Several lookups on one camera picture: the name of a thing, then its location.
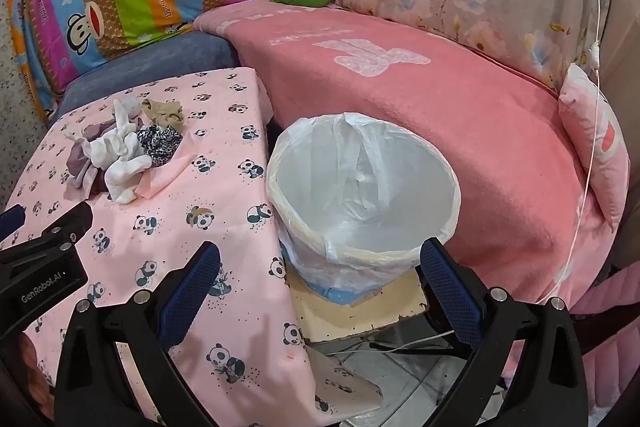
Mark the beige knotted stocking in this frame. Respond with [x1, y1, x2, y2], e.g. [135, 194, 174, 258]
[141, 97, 186, 128]

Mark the mauve cloth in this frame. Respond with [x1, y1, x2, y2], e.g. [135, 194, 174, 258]
[65, 119, 116, 195]

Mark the white floor cable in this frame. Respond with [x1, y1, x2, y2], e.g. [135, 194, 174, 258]
[320, 329, 456, 355]

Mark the pink panda print tablecloth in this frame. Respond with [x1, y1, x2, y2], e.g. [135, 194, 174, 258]
[5, 67, 386, 427]

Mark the pink blanket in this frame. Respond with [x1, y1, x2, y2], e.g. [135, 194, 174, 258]
[192, 0, 616, 303]

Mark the plain pink cloth piece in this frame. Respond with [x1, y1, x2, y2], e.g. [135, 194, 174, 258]
[132, 152, 193, 202]

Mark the white knotted sock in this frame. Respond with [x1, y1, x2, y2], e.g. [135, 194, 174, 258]
[82, 119, 153, 205]

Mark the trash bin with white liner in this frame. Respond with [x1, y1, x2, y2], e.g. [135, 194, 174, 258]
[266, 111, 462, 305]

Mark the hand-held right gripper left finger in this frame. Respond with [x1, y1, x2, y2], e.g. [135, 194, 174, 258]
[54, 241, 223, 427]

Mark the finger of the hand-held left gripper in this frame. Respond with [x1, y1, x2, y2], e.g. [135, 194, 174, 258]
[0, 204, 27, 240]
[0, 201, 94, 265]

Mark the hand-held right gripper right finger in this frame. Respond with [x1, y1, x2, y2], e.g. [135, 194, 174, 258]
[419, 237, 588, 427]

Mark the leopard print scrunchie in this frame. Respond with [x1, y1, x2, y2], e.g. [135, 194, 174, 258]
[137, 124, 183, 168]

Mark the thin white hanging cable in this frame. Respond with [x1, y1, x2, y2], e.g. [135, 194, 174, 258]
[547, 0, 603, 303]

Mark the wooden stool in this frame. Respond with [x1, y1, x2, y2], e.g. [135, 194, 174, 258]
[285, 267, 431, 345]

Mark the blue sofa cushion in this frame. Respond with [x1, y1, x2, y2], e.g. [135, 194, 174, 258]
[50, 32, 246, 122]

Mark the pink patterned pillow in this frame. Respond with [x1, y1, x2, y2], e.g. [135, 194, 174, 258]
[557, 63, 631, 233]

